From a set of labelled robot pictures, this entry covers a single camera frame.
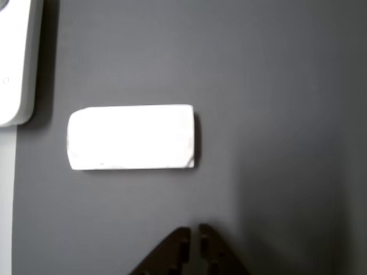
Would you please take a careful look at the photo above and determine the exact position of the white block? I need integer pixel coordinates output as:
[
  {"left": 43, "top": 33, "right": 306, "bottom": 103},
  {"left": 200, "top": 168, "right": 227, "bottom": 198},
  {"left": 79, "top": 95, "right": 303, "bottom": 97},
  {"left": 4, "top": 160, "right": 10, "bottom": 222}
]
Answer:
[{"left": 67, "top": 104, "right": 196, "bottom": 171}]

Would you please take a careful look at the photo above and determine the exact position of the grey table mat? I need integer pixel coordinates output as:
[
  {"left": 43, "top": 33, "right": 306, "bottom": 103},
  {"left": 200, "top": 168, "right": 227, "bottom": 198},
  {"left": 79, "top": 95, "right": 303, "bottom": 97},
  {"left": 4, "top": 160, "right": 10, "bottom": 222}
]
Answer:
[{"left": 11, "top": 0, "right": 367, "bottom": 275}]

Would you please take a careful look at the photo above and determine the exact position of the white plate with round dimples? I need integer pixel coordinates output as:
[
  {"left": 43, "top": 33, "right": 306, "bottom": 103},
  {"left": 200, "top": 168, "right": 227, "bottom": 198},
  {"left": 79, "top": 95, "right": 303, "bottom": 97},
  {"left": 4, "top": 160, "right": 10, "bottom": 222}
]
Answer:
[{"left": 0, "top": 0, "right": 44, "bottom": 127}]

